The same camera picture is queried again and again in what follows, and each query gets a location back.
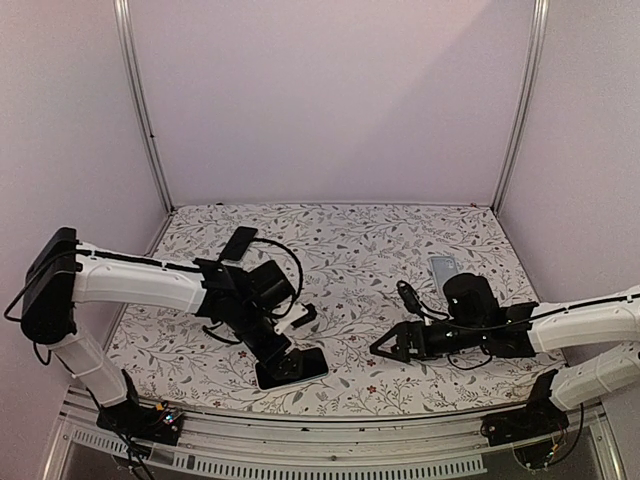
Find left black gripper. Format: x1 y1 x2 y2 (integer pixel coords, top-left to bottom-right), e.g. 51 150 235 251
231 303 305 381

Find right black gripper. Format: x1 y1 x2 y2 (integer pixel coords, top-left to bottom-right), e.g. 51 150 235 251
370 319 486 363

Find pink phone case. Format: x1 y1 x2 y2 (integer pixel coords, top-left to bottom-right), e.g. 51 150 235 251
254 348 330 392

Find light blue phone case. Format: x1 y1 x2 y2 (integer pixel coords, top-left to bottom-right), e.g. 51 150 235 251
429 256 459 287

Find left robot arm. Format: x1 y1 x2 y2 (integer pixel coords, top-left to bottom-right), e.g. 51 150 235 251
12 227 304 434

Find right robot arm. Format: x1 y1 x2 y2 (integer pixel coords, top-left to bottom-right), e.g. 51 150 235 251
370 273 639 436

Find floral table mat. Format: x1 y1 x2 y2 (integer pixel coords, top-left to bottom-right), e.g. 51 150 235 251
108 204 564 417

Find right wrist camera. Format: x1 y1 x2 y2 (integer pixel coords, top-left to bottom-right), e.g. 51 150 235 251
396 280 425 318

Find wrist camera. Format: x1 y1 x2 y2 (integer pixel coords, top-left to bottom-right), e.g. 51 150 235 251
396 280 425 318
274 303 317 335

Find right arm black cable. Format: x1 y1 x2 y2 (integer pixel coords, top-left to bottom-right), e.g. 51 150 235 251
399 282 640 371

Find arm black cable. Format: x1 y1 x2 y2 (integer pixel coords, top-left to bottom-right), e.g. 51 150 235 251
3 237 306 366
399 282 640 371

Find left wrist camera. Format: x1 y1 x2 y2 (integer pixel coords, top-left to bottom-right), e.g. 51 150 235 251
274 303 317 335

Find front aluminium rail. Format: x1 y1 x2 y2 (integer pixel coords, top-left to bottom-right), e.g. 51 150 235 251
40 387 633 479

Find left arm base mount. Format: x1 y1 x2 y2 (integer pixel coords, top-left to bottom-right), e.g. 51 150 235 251
96 399 184 446

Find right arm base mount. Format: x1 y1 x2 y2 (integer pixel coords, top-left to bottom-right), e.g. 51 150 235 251
480 401 569 470

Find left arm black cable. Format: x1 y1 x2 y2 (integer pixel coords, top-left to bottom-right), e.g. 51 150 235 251
3 237 306 366

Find left rear aluminium post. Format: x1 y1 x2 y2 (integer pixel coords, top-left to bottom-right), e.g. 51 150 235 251
113 0 175 214

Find aluminium post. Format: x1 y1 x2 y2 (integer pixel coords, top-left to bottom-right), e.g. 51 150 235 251
491 0 550 218
113 0 175 214

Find right rear aluminium post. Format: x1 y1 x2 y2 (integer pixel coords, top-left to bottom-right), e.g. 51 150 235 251
491 0 550 218

